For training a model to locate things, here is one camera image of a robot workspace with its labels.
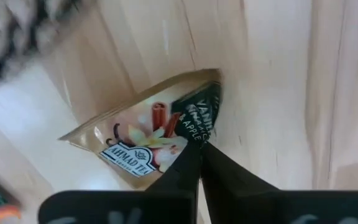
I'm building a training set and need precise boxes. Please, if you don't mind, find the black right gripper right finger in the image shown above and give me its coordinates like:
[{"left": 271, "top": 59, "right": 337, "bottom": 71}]
[{"left": 200, "top": 141, "right": 358, "bottom": 224}]

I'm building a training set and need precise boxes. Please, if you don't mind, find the round woven straw placemat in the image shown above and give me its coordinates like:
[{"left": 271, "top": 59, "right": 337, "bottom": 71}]
[{"left": 0, "top": 0, "right": 83, "bottom": 86}]

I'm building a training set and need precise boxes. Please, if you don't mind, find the beige vanilla cinnamon tea bag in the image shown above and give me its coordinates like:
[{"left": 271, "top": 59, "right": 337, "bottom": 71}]
[{"left": 58, "top": 68, "right": 223, "bottom": 190}]

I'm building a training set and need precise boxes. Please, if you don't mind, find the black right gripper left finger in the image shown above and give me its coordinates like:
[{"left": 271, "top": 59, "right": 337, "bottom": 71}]
[{"left": 37, "top": 141, "right": 203, "bottom": 224}]

